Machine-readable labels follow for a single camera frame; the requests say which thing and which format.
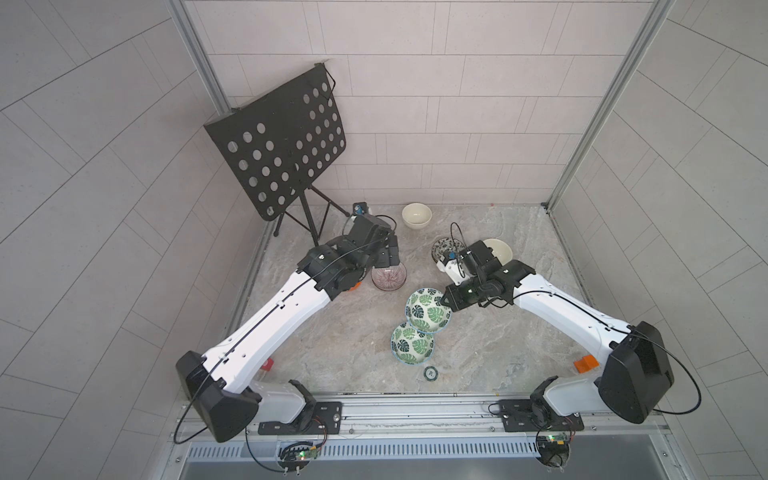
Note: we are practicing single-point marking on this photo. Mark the circuit board connector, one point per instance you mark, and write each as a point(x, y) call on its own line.
point(553, 449)
point(296, 456)

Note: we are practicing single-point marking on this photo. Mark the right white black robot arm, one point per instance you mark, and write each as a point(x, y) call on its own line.
point(633, 372)

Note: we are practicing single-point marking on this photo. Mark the small orange block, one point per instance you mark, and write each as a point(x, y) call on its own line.
point(586, 364)

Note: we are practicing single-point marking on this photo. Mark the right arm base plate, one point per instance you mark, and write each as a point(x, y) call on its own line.
point(520, 415)

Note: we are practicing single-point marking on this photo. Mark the aluminium mounting rail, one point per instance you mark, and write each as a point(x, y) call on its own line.
point(367, 416)

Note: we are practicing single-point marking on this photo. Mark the purple striped bowl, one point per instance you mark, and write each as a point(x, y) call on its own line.
point(389, 278)

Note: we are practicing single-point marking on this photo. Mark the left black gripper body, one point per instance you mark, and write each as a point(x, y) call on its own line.
point(387, 247)

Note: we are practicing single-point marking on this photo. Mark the large green leaf bowl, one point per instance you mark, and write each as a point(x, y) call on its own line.
point(411, 346)

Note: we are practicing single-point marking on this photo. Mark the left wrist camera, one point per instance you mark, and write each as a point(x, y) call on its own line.
point(360, 209)

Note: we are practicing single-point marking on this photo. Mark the right circuit board connector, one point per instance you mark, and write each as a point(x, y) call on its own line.
point(553, 449)

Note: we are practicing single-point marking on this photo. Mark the small green tape roll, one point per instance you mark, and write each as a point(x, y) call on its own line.
point(430, 373)

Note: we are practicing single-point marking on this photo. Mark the black floral bowl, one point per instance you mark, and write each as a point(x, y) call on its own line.
point(446, 249)

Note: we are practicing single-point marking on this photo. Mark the cream bowl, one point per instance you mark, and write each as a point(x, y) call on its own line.
point(500, 250)
point(417, 216)

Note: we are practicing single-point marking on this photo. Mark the small green leaf bowl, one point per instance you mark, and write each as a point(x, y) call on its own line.
point(425, 312)

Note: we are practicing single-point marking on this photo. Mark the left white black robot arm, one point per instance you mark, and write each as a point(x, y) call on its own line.
point(220, 384)

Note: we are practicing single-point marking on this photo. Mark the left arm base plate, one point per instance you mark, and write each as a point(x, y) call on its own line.
point(316, 419)

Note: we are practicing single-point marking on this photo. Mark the left circuit board connector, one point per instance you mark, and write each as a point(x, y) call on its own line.
point(296, 456)

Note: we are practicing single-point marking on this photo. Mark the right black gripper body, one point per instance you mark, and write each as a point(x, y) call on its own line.
point(468, 294)

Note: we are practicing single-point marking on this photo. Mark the black perforated music stand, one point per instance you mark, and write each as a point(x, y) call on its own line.
point(279, 144)

